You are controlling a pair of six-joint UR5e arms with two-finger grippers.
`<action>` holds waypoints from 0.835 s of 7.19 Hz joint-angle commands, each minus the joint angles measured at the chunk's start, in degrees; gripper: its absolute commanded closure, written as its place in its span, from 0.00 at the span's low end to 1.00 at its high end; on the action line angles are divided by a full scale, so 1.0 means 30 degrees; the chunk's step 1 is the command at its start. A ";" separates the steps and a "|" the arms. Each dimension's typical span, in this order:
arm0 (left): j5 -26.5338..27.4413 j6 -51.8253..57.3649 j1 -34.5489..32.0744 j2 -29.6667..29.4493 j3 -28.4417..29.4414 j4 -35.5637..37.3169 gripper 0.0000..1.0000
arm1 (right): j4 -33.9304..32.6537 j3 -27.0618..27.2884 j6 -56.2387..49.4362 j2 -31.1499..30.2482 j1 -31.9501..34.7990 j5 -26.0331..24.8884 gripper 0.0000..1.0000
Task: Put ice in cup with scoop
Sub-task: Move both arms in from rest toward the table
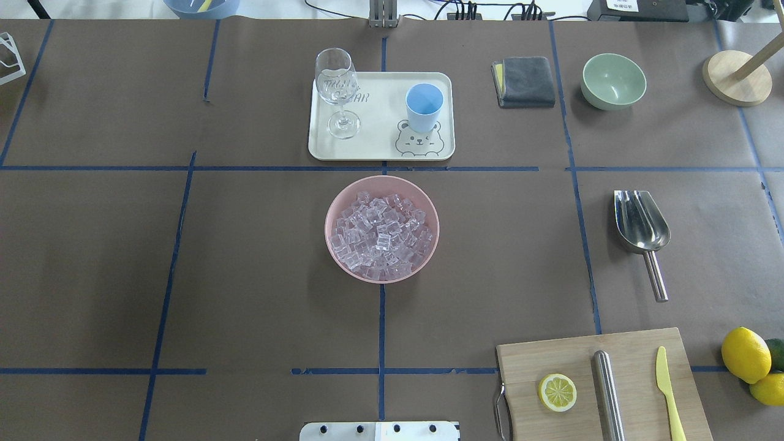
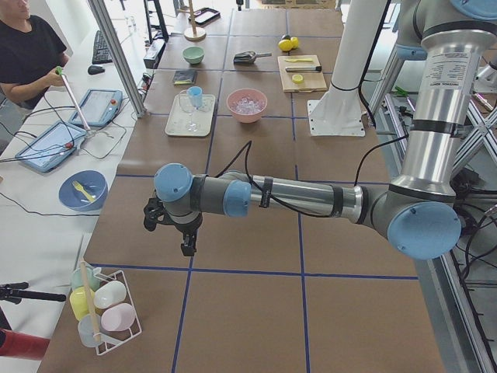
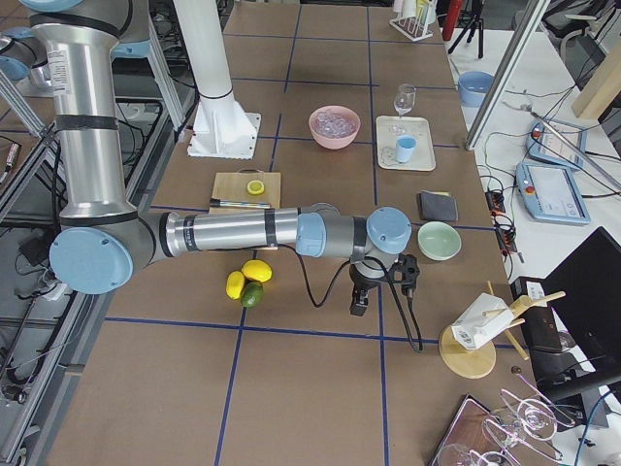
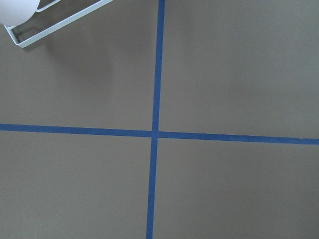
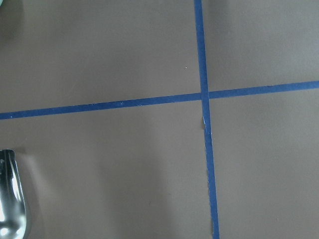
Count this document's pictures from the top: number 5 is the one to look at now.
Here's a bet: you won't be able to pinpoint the silver metal ice scoop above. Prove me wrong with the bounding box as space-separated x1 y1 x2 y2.
0 149 30 239

